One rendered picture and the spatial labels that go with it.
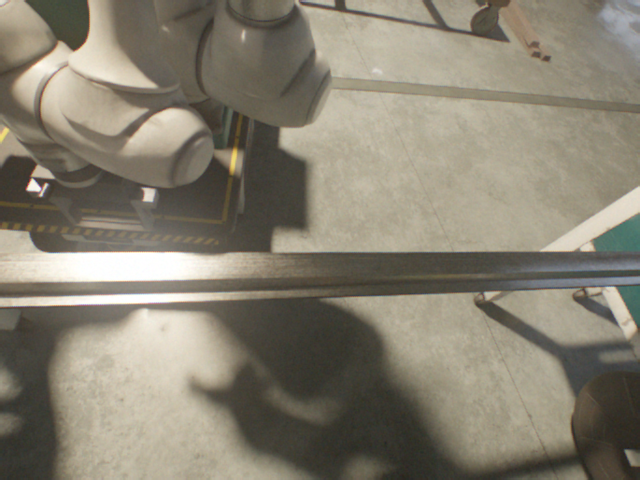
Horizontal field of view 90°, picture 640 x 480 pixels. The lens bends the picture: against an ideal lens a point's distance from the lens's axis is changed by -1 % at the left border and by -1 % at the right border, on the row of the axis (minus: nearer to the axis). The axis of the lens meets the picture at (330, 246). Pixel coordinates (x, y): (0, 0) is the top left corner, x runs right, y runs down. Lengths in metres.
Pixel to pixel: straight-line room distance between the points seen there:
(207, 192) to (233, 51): 0.53
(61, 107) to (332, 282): 0.35
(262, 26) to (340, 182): 1.04
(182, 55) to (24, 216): 0.63
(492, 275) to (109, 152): 0.51
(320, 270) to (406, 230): 1.10
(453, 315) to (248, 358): 0.79
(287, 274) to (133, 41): 0.28
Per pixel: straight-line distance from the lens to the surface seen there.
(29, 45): 0.50
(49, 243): 1.32
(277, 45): 0.58
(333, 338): 1.20
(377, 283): 0.45
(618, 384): 1.37
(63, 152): 0.58
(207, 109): 0.82
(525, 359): 1.54
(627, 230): 1.05
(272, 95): 0.61
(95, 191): 0.66
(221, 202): 1.01
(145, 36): 0.41
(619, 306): 1.07
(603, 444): 1.47
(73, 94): 0.43
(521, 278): 0.58
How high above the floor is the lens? 1.14
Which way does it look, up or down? 58 degrees down
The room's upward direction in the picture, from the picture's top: 23 degrees clockwise
